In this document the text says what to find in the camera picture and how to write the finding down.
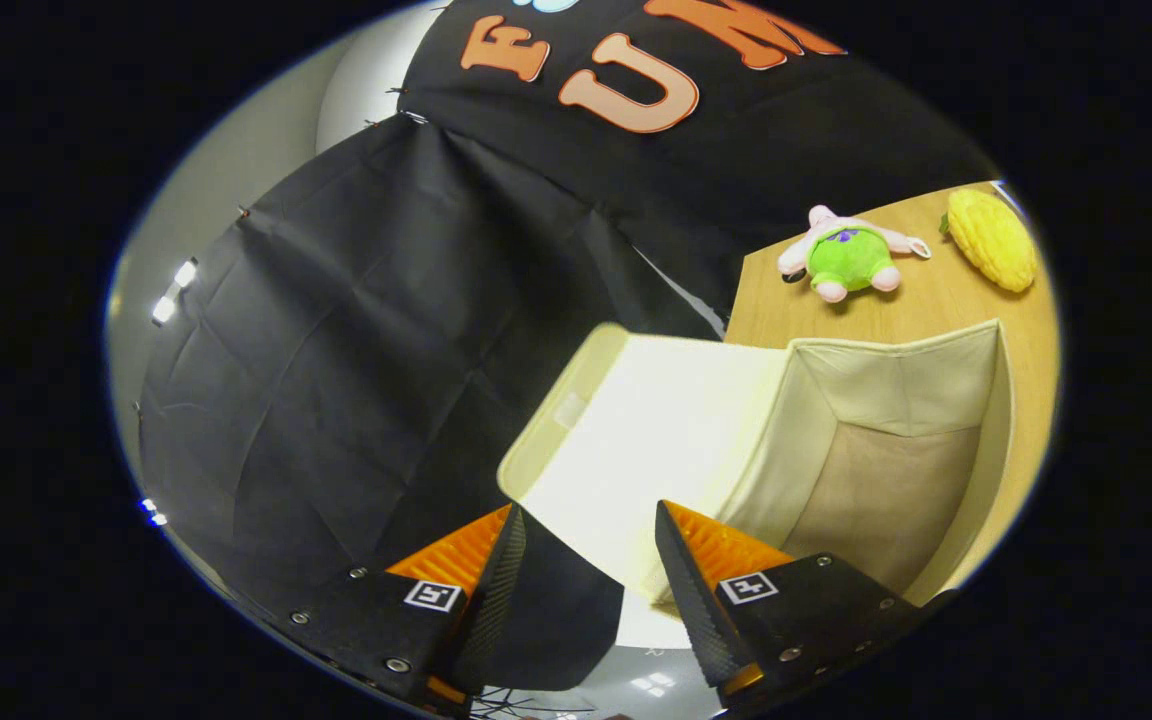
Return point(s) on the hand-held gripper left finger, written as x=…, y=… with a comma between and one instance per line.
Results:
x=491, y=610

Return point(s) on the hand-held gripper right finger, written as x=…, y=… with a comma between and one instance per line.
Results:
x=696, y=610

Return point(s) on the brown fabric storage box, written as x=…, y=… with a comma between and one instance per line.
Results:
x=656, y=430

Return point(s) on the ceiling light panel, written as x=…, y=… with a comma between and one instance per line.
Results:
x=174, y=290
x=153, y=514

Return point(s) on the green and pink plush toy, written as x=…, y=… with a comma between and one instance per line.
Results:
x=846, y=258

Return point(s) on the yellow plush bun toy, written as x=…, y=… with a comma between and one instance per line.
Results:
x=991, y=240

